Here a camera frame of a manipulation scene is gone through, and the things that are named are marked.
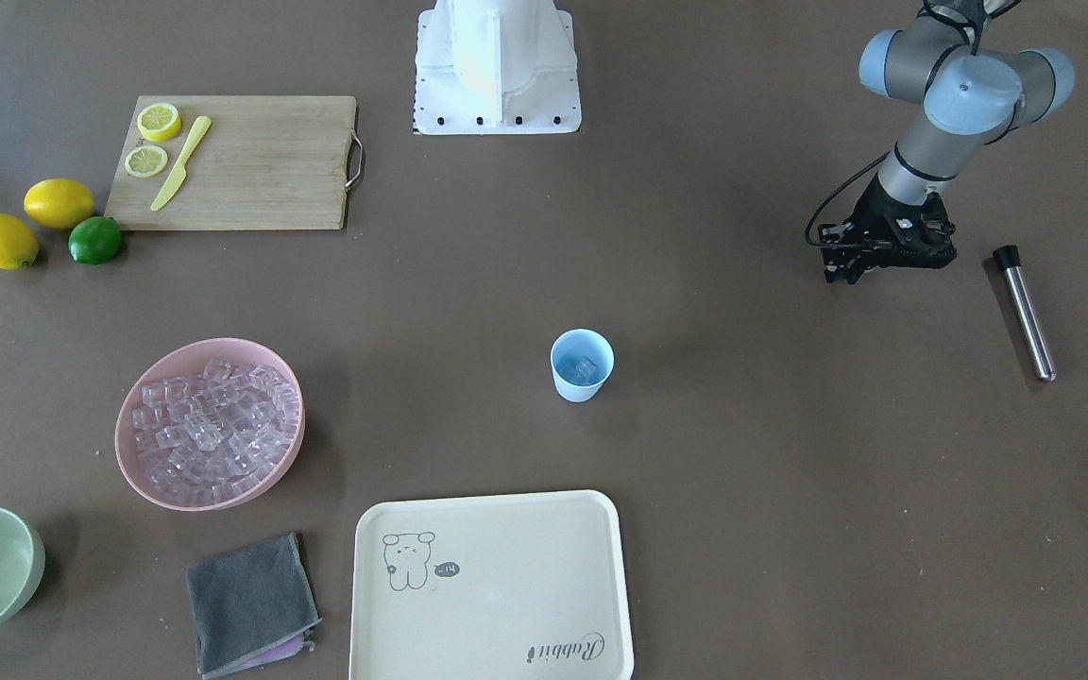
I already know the wooden cutting board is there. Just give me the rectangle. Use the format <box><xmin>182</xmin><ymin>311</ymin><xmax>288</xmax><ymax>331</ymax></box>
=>
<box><xmin>103</xmin><ymin>94</ymin><xmax>362</xmax><ymax>231</ymax></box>

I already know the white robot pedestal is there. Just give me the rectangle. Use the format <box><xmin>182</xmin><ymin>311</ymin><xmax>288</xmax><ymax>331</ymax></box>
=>
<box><xmin>412</xmin><ymin>1</ymin><xmax>583</xmax><ymax>135</ymax></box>

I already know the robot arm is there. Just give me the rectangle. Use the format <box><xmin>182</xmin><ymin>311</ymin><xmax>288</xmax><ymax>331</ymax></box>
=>
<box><xmin>804</xmin><ymin>1</ymin><xmax>1077</xmax><ymax>284</ymax></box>

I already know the green lime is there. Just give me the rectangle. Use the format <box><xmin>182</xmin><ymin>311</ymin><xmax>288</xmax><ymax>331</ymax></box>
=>
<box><xmin>66</xmin><ymin>217</ymin><xmax>124</xmax><ymax>265</ymax></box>

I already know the steel muddler black tip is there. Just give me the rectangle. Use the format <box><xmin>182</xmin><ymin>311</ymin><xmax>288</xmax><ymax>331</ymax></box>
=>
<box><xmin>992</xmin><ymin>245</ymin><xmax>1058</xmax><ymax>383</ymax></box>

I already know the grey folded cloth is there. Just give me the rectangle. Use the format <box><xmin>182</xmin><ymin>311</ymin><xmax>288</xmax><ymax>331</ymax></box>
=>
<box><xmin>186</xmin><ymin>533</ymin><xmax>321</xmax><ymax>679</ymax></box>

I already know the ice cube in cup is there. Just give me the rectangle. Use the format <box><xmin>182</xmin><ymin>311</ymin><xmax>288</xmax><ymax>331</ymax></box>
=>
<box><xmin>569</xmin><ymin>357</ymin><xmax>601</xmax><ymax>386</ymax></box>

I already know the pink bowl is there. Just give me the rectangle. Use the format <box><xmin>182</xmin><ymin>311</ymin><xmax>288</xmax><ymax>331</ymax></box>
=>
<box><xmin>115</xmin><ymin>337</ymin><xmax>306</xmax><ymax>512</ymax></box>

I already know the light blue plastic cup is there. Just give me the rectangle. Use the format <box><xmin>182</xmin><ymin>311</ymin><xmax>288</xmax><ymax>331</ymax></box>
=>
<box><xmin>551</xmin><ymin>329</ymin><xmax>616</xmax><ymax>403</ymax></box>

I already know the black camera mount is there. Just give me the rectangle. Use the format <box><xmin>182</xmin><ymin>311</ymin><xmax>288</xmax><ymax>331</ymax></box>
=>
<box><xmin>888</xmin><ymin>191</ymin><xmax>956</xmax><ymax>268</ymax></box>

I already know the yellow lemon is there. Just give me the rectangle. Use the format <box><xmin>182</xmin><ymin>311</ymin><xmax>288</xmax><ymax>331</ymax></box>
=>
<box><xmin>0</xmin><ymin>212</ymin><xmax>40</xmax><ymax>270</ymax></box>
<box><xmin>25</xmin><ymin>178</ymin><xmax>96</xmax><ymax>230</ymax></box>

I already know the yellow plastic knife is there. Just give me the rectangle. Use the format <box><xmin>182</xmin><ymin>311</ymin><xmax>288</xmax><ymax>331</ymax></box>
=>
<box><xmin>148</xmin><ymin>115</ymin><xmax>213</xmax><ymax>212</ymax></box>

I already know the lemon slice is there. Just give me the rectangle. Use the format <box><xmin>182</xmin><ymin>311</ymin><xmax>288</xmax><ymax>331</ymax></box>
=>
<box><xmin>122</xmin><ymin>144</ymin><xmax>169</xmax><ymax>180</ymax></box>

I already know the lemon half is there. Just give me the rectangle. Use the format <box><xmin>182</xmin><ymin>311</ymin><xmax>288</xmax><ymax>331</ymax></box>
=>
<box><xmin>135</xmin><ymin>102</ymin><xmax>182</xmax><ymax>143</ymax></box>

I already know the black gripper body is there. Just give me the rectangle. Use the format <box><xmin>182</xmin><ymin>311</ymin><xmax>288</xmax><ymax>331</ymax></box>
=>
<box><xmin>846</xmin><ymin>178</ymin><xmax>923</xmax><ymax>270</ymax></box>

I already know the cream rabbit tray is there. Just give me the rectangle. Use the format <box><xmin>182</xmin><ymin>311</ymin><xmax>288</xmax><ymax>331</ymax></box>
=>
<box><xmin>348</xmin><ymin>490</ymin><xmax>635</xmax><ymax>679</ymax></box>

